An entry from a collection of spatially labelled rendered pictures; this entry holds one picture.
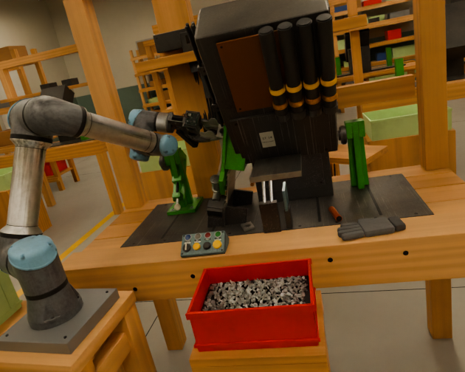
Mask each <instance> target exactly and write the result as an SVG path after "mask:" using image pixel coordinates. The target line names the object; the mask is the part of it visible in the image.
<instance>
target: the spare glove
mask: <svg viewBox="0 0 465 372"><path fill-rule="evenodd" d="M405 229H406V225H405V223H404V222H403V221H402V220H401V219H400V218H399V217H398V216H391V217H389V218H388V219H387V218H386V217H380V218H359V220H358V222H351V223H344V224H341V225H340V227H339V228H338V229H337V232H338V233H337V234H338V236H339V237H340V238H342V240H344V241H347V240H351V239H355V238H362V237H364V235H365V237H371V236H377V235H385V234H390V233H394V232H395V231H401V230H405Z"/></svg>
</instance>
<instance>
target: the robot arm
mask: <svg viewBox="0 0 465 372"><path fill-rule="evenodd" d="M193 112H194V113H193ZM183 115H184V116H183ZM183 115H182V116H179V115H175V114H173V112H170V113H162V112H157V111H147V110H145V109H143V110H142V109H133V110H132V111H131V112H130V114H129V116H128V124H126V123H122V122H119V121H116V120H112V119H109V118H107V117H102V116H100V115H97V114H93V113H90V112H87V110H86V108H84V107H82V106H79V105H76V104H74V103H70V102H67V101H65V100H61V99H58V98H56V97H50V96H46V95H42V96H37V97H32V98H24V99H22V100H19V101H18V102H16V103H14V104H13V105H12V106H11V107H10V110H9V111H8V114H7V122H8V125H9V127H10V129H11V132H10V140H11V141H12V143H13V144H14V145H15V151H14V159H13V172H12V179H11V186H10V198H9V205H8V212H7V224H6V226H4V227H3V228H2V229H0V270H1V271H2V272H4V273H7V274H9V275H11V276H13V277H14V278H16V279H17V280H18V282H19V283H20V285H21V288H22V290H23V293H24V295H25V298H26V299H27V321H28V323H29V325H30V328H32V329H34V330H39V331H40V330H47V329H50V328H54V327H57V326H59V325H61V324H63V323H65V322H67V321H69V320H71V319H72V318H73V317H74V316H75V315H76V314H77V313H78V312H79V311H80V310H81V309H82V307H83V300H82V298H81V296H80V294H79V293H78V292H77V291H76V289H75V288H74V287H73V286H72V285H71V284H70V283H69V281H68V279H67V276H66V273H65V271H64V269H63V265H62V263H61V260H60V258H59V255H58V251H57V247H56V246H55V244H54V243H53V240H52V239H51V238H50V237H48V236H46V235H43V231H42V230H41V229H40V228H39V227H38V219H39V212H40V205H41V192H42V185H43V178H44V166H45V159H46V152H47V149H48V148H49V147H50V146H51V145H52V141H53V136H68V137H74V138H78V137H80V136H82V137H88V138H91V139H94V140H99V141H103V142H108V143H111V144H115V145H120V146H123V147H127V148H130V154H129V156H130V158H131V159H134V160H137V161H142V162H147V161H148V160H149V157H150V156H172V155H174V154H175V153H176V151H177V148H178V142H177V140H176V138H175V137H174V136H172V135H168V134H165V135H163V134H158V133H155V132H154V131H157V132H162V133H173V132H174V130H175V129H176V133H177V134H178V135H179V136H180V137H181V138H182V139H183V140H184V141H185V142H187V143H188V144H189V145H190V146H192V147H193V148H197V147H198V144H199V142H211V141H216V140H221V139H223V138H218V137H216V135H215V134H214V133H213V132H212V131H207V132H202V131H201V132H200V130H201V129H202V126H204V128H205V130H210V129H214V130H218V125H219V123H218V122H217V120H216V119H215V118H210V120H206V119H202V116H201V115H200V112H197V111H187V110H186V112H185V114H183Z"/></svg>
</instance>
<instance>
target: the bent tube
mask: <svg viewBox="0 0 465 372"><path fill-rule="evenodd" d="M223 133H224V126H223V127H221V124H219V125H218V131H217V135H216V137H218V138H223ZM222 146H223V139H221V158H220V164H219V168H218V174H217V175H220V171H221V159H222ZM220 198H221V194H220V193H214V192H213V198H212V200H213V201H220Z"/></svg>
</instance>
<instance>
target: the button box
mask: <svg viewBox="0 0 465 372"><path fill-rule="evenodd" d="M216 232H218V231H215V232H208V233H210V237H209V238H206V237H205V234H206V232H201V233H199V234H200V235H201V237H200V238H198V239H196V238H195V235H196V234H198V233H194V234H188V235H190V239H189V240H186V239H185V236H186V235H183V236H182V247H183V245H184V244H189V245H190V250H189V251H187V252H185V251H184V250H183V249H182V248H181V257H182V258H187V257H196V256H203V255H218V254H225V252H226V251H227V247H228V244H229V238H228V236H227V234H226V232H225V231H224V230H222V231H219V232H220V233H221V235H220V236H219V237H216V236H215V234H216ZM216 240H219V241H220V242H221V247H220V248H218V249H215V248H214V247H213V242H214V241H216ZM205 242H209V243H210V248H209V249H205V248H204V247H203V244H204V243H205ZM195 243H199V244H200V248H199V249H198V250H195V249H194V248H193V245H194V244H195Z"/></svg>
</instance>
